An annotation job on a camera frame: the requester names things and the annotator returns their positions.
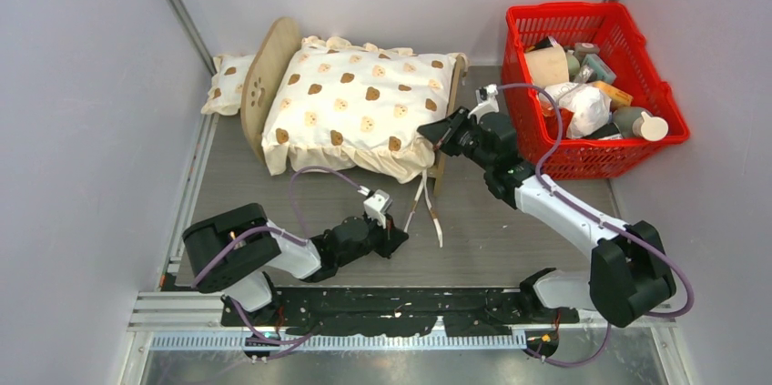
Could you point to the small bear print pillow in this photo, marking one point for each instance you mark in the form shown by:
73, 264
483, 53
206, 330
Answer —
225, 94

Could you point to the yellow box in basket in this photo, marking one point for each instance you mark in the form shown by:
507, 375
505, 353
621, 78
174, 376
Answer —
618, 97

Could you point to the white crumpled bag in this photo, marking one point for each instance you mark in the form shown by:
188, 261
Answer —
589, 106

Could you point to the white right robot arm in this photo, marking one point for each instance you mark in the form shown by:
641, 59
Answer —
627, 278

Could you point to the wooden pet bed frame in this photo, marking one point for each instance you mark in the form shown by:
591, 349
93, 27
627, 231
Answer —
265, 81

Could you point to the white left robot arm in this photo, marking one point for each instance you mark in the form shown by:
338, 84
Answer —
228, 252

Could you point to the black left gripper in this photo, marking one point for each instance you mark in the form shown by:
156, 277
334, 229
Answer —
391, 237

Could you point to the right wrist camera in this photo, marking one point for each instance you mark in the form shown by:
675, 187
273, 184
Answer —
487, 102

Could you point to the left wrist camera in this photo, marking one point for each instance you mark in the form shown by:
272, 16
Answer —
376, 204

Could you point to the grey bottle with beige cap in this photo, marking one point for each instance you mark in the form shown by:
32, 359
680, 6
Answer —
638, 122

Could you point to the red plastic basket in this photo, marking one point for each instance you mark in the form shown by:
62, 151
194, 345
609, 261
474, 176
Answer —
579, 28

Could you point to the teal box in basket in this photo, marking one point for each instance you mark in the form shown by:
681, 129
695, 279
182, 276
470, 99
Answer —
603, 72

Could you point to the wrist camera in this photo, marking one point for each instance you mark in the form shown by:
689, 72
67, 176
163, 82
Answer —
487, 102
376, 204

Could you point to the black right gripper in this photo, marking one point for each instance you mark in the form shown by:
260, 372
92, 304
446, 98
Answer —
441, 132

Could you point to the large bear print cushion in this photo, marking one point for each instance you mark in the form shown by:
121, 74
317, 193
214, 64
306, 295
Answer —
362, 105

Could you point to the aluminium frame rail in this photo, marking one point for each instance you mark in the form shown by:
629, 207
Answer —
191, 31

